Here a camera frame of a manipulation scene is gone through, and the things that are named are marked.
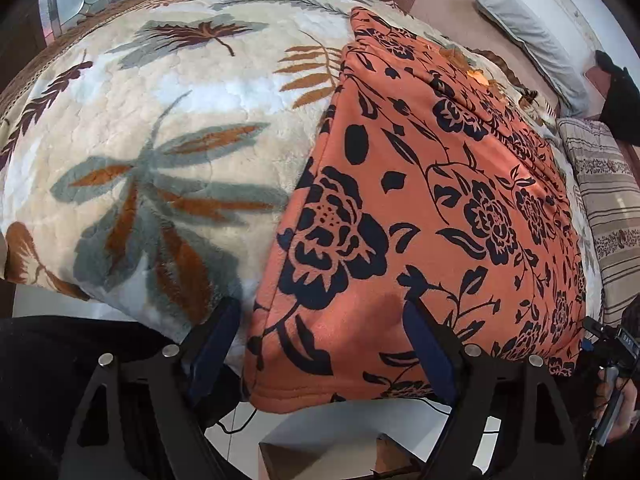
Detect orange black floral garment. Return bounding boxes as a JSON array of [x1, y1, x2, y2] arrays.
[[243, 8, 586, 413]]

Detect person's right hand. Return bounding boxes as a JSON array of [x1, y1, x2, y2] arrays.
[[593, 370, 639, 443]]

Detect striped folded quilt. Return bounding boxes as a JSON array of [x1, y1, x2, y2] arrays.
[[558, 118, 639, 325]]

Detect black cloth on headboard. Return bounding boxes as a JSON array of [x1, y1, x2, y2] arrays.
[[596, 50, 640, 146]]

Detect cream leaf pattern blanket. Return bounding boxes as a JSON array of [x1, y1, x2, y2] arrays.
[[1, 0, 592, 342]]

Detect grey blue pillow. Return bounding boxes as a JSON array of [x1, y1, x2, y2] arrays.
[[475, 0, 589, 117]]

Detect pink brown bed sheet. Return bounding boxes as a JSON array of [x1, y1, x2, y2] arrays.
[[374, 0, 640, 181]]

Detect black cable on floor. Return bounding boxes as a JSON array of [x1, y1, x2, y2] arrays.
[[211, 406, 260, 436]]

